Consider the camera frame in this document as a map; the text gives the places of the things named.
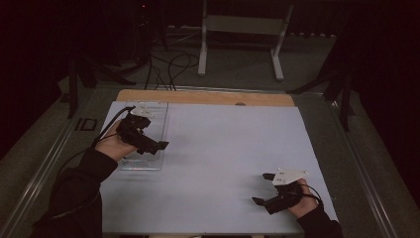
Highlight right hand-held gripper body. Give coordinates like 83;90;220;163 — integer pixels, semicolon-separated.
263;168;310;215

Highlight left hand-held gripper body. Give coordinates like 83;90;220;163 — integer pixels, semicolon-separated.
115;102;160;154

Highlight clear plastic box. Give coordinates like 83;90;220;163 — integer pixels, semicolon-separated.
118;101;169;173

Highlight person's right hand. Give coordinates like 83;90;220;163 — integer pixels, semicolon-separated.
286;178;320;220

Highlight person's left hand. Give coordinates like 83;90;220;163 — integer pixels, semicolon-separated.
94;119;140;163

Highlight white table mat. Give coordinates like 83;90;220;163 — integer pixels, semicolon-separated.
99;100;339;235

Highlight black tripod stand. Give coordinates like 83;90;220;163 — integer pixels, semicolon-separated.
286;70;357;133
66;58;137;120

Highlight white metal stand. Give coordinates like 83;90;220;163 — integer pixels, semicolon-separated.
197;0;295;82

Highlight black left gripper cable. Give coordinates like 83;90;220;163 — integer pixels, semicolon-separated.
55;105;137;186

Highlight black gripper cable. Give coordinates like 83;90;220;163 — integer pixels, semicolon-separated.
296;182;324;205
55;105;137;186

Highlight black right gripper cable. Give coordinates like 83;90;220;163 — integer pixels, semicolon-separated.
296;182;324;205

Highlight black floor cables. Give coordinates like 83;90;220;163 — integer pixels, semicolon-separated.
144;53;200;91

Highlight metal floor rail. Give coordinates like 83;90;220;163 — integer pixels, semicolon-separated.
325;93;399;238
0;88;97;238

